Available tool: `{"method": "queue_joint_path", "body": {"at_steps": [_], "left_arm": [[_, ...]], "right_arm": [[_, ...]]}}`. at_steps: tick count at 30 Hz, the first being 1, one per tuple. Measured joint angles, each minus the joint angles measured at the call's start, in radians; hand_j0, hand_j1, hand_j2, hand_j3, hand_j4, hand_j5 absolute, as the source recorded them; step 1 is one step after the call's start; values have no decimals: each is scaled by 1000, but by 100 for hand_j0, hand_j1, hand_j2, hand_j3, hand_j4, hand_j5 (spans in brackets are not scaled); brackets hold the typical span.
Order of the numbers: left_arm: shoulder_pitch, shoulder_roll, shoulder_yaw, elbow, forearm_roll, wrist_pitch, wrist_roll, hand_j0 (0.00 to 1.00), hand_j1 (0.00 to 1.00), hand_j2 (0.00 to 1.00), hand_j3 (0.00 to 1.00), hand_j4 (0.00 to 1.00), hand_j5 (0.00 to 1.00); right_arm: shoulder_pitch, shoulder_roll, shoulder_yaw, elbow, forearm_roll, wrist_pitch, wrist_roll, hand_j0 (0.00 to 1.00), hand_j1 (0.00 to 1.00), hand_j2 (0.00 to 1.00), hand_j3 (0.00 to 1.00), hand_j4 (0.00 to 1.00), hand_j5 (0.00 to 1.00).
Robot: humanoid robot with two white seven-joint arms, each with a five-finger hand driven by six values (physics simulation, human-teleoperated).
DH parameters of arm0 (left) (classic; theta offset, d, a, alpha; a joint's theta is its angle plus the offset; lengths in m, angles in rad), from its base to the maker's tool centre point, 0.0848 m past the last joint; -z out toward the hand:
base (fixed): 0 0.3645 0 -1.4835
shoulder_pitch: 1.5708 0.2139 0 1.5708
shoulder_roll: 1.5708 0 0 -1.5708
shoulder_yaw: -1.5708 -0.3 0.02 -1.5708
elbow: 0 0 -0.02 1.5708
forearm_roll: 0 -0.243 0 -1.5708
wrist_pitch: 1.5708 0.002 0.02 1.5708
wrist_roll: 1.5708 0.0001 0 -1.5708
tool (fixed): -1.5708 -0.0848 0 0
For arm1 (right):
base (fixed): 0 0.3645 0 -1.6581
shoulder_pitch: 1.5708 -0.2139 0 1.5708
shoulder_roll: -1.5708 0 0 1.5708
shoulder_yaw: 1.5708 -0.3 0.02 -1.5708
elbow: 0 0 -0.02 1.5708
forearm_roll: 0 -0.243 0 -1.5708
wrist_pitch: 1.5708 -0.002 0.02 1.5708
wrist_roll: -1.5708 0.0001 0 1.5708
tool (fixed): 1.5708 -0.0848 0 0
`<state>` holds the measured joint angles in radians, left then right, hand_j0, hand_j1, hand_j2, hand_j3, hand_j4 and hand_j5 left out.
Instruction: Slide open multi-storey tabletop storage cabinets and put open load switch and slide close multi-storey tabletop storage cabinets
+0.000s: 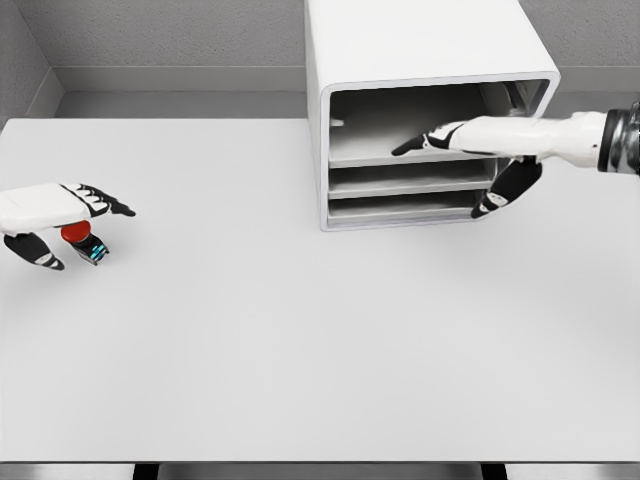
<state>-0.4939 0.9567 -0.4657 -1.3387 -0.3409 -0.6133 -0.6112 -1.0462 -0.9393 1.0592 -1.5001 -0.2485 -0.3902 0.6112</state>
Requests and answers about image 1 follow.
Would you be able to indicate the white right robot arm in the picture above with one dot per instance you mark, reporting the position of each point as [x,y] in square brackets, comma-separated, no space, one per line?
[590,140]

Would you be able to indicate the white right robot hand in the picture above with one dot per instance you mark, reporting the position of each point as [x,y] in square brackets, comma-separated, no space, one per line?
[492,135]

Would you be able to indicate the red-knob black load switch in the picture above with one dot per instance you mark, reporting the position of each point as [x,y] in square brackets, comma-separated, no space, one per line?
[85,240]

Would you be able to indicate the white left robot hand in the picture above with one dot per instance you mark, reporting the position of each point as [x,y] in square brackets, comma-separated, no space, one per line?
[37,205]

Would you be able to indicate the white multi-storey storage cabinet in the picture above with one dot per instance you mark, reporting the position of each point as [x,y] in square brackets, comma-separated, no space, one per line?
[400,100]

